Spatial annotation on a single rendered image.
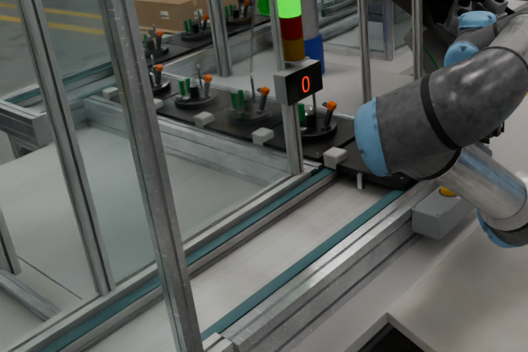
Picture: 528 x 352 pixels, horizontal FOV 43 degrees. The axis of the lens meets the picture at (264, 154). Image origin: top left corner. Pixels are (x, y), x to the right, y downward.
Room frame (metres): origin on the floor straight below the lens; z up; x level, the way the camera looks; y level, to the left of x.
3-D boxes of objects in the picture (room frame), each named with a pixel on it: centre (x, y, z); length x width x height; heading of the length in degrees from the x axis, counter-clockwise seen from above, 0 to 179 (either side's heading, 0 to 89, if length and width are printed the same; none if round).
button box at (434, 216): (1.30, -0.40, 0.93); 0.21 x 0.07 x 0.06; 133
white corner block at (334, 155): (1.52, -0.18, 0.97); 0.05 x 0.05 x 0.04; 43
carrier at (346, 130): (1.70, -0.14, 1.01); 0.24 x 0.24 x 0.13; 43
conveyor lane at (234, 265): (1.33, -0.08, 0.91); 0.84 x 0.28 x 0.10; 133
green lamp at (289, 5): (1.47, -0.10, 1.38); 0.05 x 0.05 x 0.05
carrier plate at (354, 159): (1.51, -0.32, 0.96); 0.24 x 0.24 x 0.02; 43
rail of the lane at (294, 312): (1.21, -0.22, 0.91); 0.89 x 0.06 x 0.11; 133
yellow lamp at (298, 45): (1.47, -0.10, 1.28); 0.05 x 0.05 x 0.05
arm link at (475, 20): (1.33, -0.47, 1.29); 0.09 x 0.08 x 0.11; 151
